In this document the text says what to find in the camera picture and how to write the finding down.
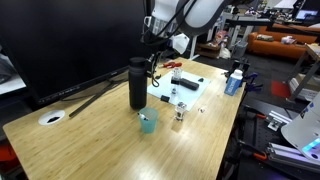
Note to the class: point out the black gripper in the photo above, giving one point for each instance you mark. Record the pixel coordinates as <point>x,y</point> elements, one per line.
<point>158,45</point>

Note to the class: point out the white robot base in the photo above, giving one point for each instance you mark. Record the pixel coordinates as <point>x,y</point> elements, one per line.
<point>303,131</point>

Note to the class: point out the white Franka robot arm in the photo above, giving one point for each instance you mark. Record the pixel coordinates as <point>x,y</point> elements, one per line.
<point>193,13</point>

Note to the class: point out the tall clear grinder black band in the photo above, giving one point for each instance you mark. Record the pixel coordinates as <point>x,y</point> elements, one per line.
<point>176,80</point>

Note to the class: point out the small black block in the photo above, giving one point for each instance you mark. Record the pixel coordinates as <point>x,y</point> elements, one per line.
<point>200,79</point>
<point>165,98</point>

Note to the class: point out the white plastic bag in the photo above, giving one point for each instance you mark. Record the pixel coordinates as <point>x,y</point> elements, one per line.
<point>180,42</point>

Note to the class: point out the white rectangular mat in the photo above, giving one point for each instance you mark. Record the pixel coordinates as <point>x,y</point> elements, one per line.
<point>186,96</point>

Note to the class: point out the marker pen in cup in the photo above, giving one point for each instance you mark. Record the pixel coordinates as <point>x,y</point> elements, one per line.
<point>143,116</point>

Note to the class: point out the teal plastic cup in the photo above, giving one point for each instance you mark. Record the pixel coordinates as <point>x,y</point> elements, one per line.
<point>148,121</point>

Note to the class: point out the black monitor stand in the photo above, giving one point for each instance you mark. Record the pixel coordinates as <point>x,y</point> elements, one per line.
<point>96,95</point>

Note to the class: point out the small silver metal piece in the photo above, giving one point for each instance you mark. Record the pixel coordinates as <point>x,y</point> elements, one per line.
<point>201,109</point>

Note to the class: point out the blue white milk carton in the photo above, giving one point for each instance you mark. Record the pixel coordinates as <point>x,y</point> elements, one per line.
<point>233,82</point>

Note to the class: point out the grey bin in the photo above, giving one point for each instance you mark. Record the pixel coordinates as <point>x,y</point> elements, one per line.
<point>238,50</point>

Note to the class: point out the large black monitor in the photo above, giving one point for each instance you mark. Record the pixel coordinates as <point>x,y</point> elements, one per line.
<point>66,43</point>

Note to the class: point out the blue clamp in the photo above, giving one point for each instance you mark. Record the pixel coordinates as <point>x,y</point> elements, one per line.
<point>252,83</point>

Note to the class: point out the white tape roll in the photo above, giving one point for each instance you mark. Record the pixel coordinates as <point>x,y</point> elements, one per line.
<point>51,117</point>

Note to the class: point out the red floor mat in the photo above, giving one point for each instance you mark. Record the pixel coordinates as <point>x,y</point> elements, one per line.
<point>280,89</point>

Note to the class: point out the orange sofa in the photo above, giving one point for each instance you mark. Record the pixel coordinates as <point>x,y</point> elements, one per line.
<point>283,41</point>

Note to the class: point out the laptop with lit screen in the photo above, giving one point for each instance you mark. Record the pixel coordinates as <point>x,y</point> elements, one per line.
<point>306,15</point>

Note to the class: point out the black clamp mount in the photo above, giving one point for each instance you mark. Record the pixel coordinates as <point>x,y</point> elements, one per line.
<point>238,66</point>

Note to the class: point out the silver metal bracket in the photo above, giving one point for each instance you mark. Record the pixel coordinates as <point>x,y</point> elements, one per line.
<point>276,120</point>

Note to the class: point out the aluminium extrusion rail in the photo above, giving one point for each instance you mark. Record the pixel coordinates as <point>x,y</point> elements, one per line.
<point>290,155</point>

